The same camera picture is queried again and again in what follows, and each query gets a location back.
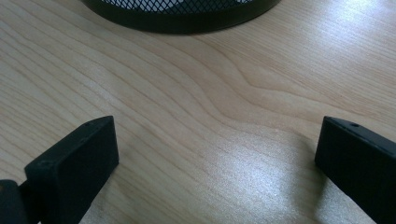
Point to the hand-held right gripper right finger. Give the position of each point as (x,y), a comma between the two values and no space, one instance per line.
(358,168)

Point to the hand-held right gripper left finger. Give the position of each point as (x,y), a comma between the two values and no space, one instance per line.
(73,169)

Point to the black mesh basket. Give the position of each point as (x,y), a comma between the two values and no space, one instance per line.
(183,18)

